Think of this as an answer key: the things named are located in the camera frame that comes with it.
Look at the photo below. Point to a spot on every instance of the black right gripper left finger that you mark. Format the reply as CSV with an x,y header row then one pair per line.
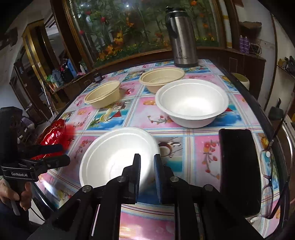
x,y
94,213

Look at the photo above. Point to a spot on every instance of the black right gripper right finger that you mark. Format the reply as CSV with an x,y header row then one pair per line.
x,y
199,212

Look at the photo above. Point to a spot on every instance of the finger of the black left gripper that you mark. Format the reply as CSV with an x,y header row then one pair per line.
x,y
42,149
51,162

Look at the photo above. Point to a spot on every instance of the red scalloped plastic plate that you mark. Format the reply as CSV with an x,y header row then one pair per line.
x,y
58,133

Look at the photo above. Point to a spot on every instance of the small white paper bowl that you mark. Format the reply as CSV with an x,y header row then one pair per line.
x,y
110,153

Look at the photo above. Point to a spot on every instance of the beige bowl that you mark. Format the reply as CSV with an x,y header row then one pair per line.
x,y
157,78
104,95

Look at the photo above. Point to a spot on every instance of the large white paper bowl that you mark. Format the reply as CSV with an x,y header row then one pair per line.
x,y
192,103

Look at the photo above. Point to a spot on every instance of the person's left hand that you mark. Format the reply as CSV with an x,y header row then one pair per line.
x,y
8,195

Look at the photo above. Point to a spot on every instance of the black smartphone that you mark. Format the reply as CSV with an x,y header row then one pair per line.
x,y
240,174

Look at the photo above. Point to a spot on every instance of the blue detergent bottle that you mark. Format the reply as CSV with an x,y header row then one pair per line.
x,y
71,68

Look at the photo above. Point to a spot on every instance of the small black jar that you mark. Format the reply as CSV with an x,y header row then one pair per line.
x,y
97,77

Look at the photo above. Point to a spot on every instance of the colourful fruit tablecloth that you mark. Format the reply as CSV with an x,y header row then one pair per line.
x,y
193,154

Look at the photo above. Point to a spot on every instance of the purple bottles on cabinet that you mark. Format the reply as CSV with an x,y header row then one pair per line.
x,y
244,44

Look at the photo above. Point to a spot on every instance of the stainless steel thermos jug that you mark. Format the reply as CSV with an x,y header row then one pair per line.
x,y
182,37

